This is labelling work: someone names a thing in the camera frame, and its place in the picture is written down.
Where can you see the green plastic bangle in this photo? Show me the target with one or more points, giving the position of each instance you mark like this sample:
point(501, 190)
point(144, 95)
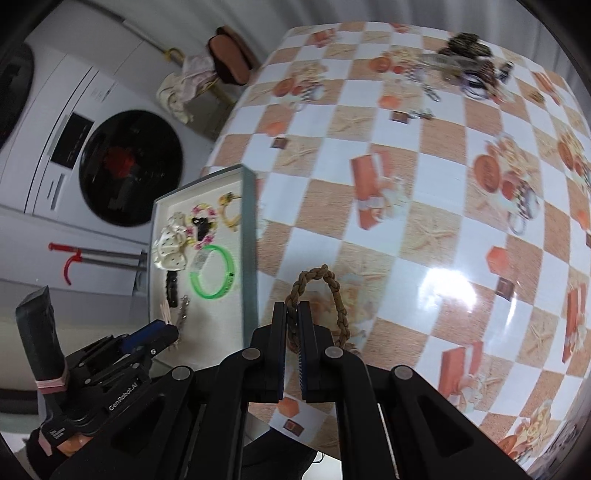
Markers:
point(218, 275)

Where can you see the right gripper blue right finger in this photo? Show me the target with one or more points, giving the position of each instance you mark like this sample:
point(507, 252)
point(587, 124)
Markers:
point(312, 361)

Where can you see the small silver chain charm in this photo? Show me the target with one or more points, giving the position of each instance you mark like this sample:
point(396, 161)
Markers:
point(182, 312)

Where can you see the black wrapped handle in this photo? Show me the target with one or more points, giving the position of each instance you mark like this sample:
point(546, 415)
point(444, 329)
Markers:
point(36, 326)

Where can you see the red grey tongs tool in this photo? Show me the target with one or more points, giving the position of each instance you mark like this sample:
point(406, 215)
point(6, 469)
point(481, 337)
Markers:
point(103, 258)

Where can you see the checkered patterned tablecloth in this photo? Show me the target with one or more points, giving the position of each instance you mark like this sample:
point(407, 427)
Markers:
point(461, 244)

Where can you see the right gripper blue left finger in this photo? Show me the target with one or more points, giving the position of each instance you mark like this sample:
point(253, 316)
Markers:
point(278, 347)

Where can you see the person left hand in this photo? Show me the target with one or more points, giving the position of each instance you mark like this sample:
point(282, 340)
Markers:
point(73, 444)

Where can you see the black claw hair clip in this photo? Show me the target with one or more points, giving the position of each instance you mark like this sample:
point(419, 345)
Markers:
point(202, 227)

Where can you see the silver keychain clasp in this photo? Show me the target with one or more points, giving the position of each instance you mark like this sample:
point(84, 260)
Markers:
point(421, 77)

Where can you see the black beaded hair clip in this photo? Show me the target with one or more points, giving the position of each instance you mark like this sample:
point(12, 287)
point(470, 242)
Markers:
point(171, 291)

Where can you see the white grey shallow tray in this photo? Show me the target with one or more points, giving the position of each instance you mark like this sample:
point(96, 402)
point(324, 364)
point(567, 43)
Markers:
point(213, 328)

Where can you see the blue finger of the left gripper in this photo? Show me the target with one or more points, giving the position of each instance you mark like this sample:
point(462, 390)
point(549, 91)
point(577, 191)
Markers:
point(155, 336)

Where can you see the silver rhinestone hair clip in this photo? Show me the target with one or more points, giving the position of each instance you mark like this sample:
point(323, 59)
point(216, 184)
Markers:
point(199, 261)

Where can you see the brown black slippers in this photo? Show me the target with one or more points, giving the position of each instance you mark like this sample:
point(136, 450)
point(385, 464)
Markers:
point(233, 60)

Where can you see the white washing machine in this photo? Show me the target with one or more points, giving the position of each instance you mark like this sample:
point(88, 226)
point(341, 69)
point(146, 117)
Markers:
point(90, 153)

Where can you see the small gold brooch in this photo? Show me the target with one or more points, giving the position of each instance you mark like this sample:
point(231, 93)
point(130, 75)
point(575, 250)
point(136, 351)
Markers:
point(537, 97)

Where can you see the white curtain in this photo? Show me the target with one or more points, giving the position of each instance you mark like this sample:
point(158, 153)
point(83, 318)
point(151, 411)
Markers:
point(188, 24)

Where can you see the cream cloth pile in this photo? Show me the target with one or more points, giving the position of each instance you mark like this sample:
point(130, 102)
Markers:
point(177, 90)

